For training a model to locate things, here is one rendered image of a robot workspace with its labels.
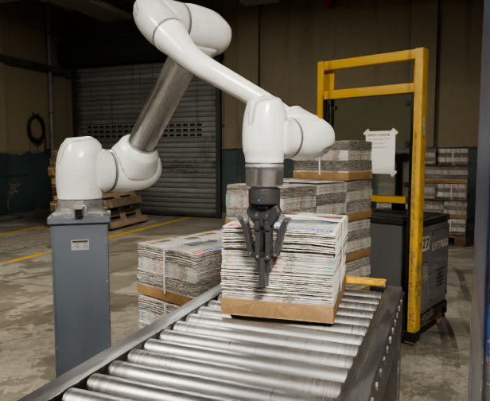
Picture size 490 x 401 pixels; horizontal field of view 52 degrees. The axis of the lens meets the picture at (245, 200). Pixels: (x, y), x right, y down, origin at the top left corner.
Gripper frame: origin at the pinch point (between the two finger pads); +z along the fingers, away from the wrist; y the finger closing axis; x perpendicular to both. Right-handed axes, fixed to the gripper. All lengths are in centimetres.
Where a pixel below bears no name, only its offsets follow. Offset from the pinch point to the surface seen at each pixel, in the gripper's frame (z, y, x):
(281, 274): 1.4, -2.9, -4.5
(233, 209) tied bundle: 0, 60, -125
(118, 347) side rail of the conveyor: 13.1, 24.3, 24.6
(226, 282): 4.4, 11.2, -3.2
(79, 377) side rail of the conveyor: 13.1, 22.3, 39.6
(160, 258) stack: 15, 69, -68
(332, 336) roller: 13.6, -16.7, 0.2
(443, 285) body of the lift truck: 65, -43, -269
